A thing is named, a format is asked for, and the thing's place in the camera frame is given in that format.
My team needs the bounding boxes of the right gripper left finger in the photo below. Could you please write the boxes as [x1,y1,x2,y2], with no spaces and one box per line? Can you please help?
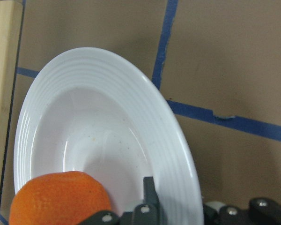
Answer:
[80,177,163,225]

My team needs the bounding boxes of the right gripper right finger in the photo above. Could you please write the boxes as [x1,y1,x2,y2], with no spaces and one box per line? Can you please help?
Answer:
[203,197,281,225]

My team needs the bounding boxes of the orange fruit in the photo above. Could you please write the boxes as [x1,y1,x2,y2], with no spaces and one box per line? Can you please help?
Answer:
[9,171,111,225]

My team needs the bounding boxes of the white round plate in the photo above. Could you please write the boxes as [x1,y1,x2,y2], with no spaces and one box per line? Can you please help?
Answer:
[14,47,204,225]

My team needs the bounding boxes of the brown paper table cover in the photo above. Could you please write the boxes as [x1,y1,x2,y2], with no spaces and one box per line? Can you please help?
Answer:
[0,0,281,225]

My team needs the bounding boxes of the bamboo cutting board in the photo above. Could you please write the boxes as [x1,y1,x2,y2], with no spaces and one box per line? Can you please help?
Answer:
[0,0,24,215]

